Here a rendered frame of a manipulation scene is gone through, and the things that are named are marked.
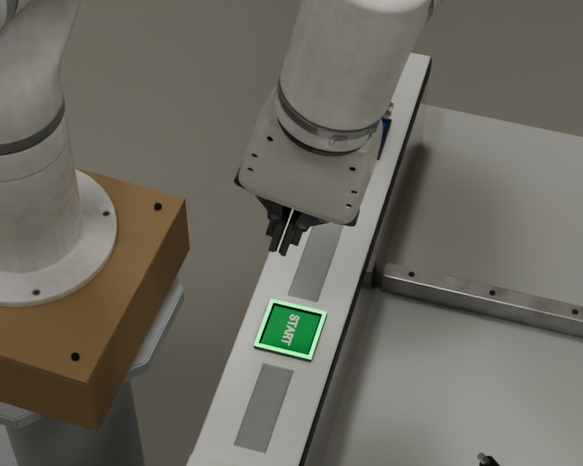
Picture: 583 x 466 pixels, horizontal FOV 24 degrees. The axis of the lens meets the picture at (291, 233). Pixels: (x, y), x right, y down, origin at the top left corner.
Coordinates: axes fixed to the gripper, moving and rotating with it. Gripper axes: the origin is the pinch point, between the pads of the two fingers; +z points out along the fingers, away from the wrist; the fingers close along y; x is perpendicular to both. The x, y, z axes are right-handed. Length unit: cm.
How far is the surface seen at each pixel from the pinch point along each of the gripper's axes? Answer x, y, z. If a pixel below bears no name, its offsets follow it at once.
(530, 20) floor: -156, -32, 107
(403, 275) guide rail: -17.7, -13.2, 24.3
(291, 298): -3.8, -2.7, 15.3
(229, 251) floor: -77, 10, 116
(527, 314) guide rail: -17.0, -26.9, 22.4
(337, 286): -6.4, -6.4, 14.5
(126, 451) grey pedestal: -5, 10, 62
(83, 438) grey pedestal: -1, 14, 54
